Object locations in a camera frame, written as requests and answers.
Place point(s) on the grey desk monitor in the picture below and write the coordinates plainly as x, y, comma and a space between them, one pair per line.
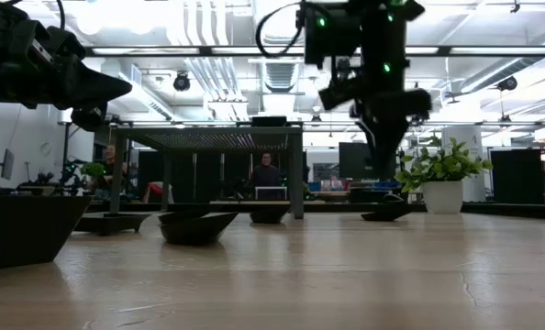
7, 164

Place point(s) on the black ceiling spotlight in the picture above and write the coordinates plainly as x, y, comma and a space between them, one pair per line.
181, 83
508, 83

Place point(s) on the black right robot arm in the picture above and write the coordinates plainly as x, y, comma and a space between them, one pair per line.
378, 41

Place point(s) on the red white background chair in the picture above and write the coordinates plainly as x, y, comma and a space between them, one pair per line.
155, 191

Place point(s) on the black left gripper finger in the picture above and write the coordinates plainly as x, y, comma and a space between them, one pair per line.
93, 79
93, 97

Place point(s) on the black wavy square bowl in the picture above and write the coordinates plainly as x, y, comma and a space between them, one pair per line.
20, 229

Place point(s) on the black partition panel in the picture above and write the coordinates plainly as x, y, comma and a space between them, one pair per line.
515, 176

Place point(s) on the small green background plant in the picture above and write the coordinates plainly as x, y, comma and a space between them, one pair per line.
92, 169

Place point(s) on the thin black background rail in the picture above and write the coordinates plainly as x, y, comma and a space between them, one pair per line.
208, 123

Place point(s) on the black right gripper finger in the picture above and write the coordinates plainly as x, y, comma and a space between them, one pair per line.
395, 146
381, 146

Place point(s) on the black background robot arm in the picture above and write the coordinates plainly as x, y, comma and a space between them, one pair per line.
47, 183

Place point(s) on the person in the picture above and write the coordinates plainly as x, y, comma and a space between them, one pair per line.
267, 176
109, 169

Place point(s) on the black aluminium table frame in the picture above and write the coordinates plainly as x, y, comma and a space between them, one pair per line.
506, 210

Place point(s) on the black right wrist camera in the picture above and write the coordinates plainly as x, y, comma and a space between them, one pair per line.
339, 97

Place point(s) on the black computer monitor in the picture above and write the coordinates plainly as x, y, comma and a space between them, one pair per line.
352, 160

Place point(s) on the white round pillar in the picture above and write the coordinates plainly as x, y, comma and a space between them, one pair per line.
473, 146

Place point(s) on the black teardrop plate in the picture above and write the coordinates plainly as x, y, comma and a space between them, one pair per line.
385, 212
176, 214
269, 214
199, 234

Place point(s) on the black overhead frame bar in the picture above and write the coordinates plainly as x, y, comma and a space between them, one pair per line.
199, 51

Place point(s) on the grey perforated metal shelf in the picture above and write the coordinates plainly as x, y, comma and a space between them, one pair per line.
208, 132

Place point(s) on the green plant in white pot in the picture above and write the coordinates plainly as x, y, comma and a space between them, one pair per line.
442, 197

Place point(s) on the white framed laptop screen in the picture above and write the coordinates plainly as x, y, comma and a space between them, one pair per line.
271, 192

